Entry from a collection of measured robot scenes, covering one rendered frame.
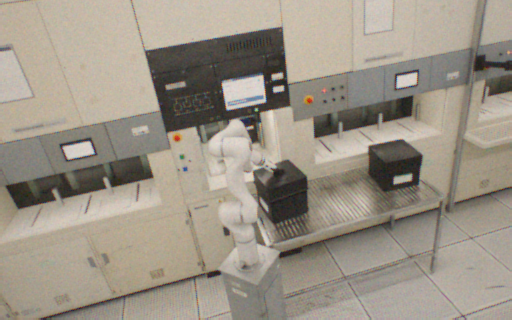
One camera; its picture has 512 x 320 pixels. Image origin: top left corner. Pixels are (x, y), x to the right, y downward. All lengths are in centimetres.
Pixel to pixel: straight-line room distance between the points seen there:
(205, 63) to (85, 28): 71
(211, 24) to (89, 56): 75
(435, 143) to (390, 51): 99
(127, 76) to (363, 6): 160
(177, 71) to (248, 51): 47
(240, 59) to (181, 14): 45
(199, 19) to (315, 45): 79
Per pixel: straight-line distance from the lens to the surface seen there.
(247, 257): 214
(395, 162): 263
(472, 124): 355
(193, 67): 235
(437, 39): 302
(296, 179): 234
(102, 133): 249
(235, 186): 187
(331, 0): 254
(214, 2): 231
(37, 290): 334
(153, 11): 229
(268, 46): 241
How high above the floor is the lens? 233
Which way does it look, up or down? 28 degrees down
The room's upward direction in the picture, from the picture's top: 8 degrees counter-clockwise
